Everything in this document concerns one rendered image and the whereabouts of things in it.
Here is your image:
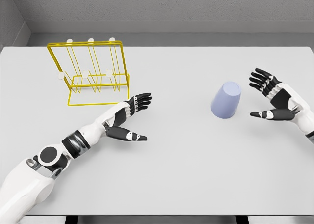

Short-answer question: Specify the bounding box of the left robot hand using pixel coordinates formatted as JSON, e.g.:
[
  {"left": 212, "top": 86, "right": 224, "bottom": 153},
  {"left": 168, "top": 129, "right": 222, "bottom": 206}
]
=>
[{"left": 94, "top": 92, "right": 153, "bottom": 143}]

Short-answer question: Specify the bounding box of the lavender plastic cup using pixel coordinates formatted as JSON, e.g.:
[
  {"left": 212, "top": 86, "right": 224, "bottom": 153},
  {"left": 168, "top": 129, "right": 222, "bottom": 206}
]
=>
[{"left": 210, "top": 81, "right": 243, "bottom": 119}]

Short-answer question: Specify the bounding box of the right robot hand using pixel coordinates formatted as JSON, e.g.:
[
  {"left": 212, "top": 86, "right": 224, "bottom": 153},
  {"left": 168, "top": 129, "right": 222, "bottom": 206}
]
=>
[{"left": 249, "top": 68, "right": 311, "bottom": 123}]

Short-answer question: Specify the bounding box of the yellow wire cup holder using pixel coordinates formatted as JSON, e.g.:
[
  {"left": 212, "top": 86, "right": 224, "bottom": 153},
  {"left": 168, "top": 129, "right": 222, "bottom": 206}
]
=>
[{"left": 47, "top": 37, "right": 131, "bottom": 107}]

